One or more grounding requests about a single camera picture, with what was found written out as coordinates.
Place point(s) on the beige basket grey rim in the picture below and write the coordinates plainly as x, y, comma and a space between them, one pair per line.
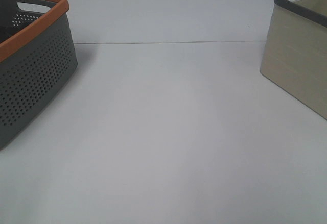
294, 57

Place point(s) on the grey perforated basket orange rim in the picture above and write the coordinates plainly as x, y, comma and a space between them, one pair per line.
37, 59

